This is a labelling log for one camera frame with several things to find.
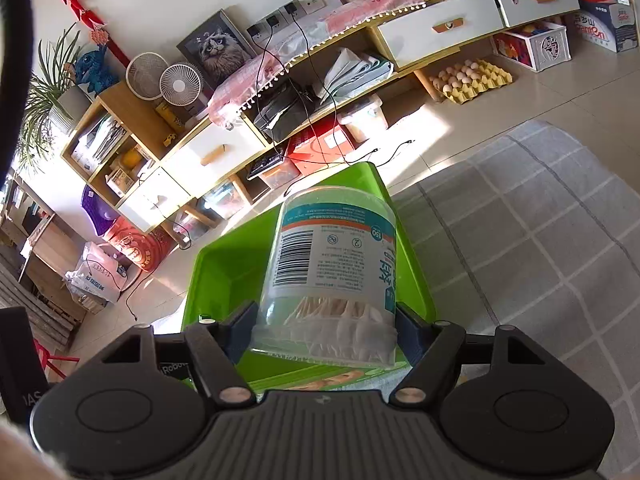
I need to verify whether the cotton swab jar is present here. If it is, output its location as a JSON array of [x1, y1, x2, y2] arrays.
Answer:
[[250, 185, 397, 368]]

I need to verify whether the person's right hand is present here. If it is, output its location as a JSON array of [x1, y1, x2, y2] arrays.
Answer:
[[0, 419, 68, 480]]

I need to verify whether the green plastic cookie bin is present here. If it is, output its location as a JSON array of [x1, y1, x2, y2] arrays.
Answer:
[[183, 162, 436, 392]]

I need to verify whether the red round drum stool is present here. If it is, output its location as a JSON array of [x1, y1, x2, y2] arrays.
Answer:
[[102, 217, 176, 273]]

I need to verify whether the white plastic shopping bag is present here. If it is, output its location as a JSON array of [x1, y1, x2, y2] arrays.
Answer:
[[64, 242, 141, 304]]

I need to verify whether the grey checked table cloth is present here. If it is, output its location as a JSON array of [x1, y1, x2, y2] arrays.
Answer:
[[394, 120, 639, 479]]

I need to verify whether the red child chair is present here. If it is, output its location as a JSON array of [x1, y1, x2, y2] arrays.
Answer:
[[34, 339, 80, 379]]

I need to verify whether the wooden TV cabinet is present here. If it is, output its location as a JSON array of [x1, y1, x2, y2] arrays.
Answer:
[[62, 0, 578, 232]]

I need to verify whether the red cardboard box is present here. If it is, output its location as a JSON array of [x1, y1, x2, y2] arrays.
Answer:
[[285, 117, 355, 176]]

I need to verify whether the black printer on shelf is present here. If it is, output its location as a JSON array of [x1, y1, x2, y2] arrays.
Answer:
[[253, 81, 316, 143]]

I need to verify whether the pink tasselled cloth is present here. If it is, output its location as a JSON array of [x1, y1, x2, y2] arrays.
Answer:
[[207, 0, 426, 127]]

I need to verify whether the white round fan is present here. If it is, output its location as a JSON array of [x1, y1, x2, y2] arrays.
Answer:
[[160, 63, 203, 106]]

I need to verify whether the yellow egg tray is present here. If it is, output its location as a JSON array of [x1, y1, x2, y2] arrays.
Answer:
[[427, 58, 514, 104]]

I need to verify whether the white fan guard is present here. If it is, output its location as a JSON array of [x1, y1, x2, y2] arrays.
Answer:
[[126, 52, 168, 101]]

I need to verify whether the folded light fabric stack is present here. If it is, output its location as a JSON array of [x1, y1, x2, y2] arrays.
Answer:
[[314, 48, 394, 103]]

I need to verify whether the potted green plant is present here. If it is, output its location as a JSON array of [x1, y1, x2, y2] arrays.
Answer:
[[15, 25, 84, 167]]

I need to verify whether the framed cat picture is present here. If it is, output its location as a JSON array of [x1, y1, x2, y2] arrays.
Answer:
[[177, 10, 257, 90]]

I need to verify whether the blue Stitch plush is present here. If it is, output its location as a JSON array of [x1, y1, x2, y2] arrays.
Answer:
[[74, 46, 119, 96]]

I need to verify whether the white patterned storage box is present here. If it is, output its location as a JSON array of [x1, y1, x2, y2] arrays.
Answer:
[[490, 21, 572, 73]]

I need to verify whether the blue white carton box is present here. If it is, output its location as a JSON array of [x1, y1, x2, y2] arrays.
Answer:
[[573, 0, 639, 53]]

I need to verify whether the red hanging wall decoration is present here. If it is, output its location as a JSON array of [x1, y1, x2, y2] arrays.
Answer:
[[62, 0, 130, 67]]

